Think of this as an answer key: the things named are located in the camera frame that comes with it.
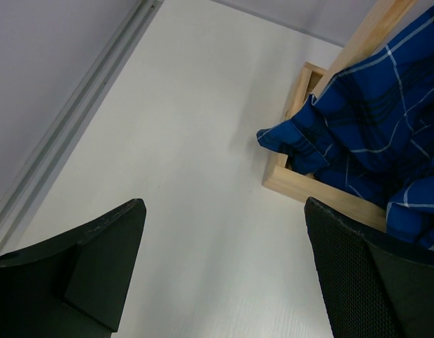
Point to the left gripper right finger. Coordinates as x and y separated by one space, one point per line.
373 284

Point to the blue plaid shirt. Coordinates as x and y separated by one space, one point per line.
371 132

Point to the wooden clothes rack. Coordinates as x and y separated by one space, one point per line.
375 29

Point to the left aluminium frame post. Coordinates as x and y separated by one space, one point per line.
26 194

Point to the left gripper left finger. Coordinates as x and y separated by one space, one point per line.
76 283

